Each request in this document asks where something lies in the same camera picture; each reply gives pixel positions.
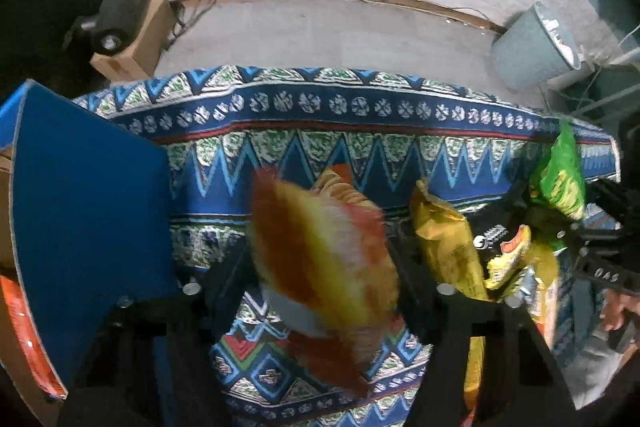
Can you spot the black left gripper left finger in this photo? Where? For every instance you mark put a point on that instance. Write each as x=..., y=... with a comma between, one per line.
x=149, y=363

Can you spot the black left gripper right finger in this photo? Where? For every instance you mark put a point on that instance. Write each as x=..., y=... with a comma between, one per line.
x=489, y=363

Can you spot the green snack bag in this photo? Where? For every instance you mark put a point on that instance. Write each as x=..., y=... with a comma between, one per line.
x=557, y=181

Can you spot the silver foil snack pack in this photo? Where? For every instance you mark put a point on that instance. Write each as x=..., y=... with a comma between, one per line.
x=503, y=266

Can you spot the red yellow fries snack bag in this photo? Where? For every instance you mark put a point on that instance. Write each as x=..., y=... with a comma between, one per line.
x=321, y=257

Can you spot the black yellow noodle snack bag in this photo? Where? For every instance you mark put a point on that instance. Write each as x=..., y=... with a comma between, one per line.
x=493, y=226

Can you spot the orange snack bag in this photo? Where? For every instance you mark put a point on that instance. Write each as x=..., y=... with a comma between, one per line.
x=23, y=327

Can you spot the yellow long snack pack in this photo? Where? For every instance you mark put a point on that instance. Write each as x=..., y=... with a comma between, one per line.
x=543, y=305
x=446, y=242

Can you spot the blue cardboard box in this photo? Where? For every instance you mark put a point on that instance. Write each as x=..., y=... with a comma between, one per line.
x=84, y=222

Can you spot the light blue waste bin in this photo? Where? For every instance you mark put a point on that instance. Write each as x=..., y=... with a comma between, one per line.
x=537, y=47

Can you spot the blue patterned tablecloth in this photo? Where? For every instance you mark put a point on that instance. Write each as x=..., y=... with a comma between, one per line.
x=219, y=127

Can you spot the small brown cardboard box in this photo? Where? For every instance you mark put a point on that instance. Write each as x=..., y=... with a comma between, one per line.
x=139, y=60

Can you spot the black cylinder device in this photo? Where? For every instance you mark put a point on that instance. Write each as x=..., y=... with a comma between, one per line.
x=114, y=27

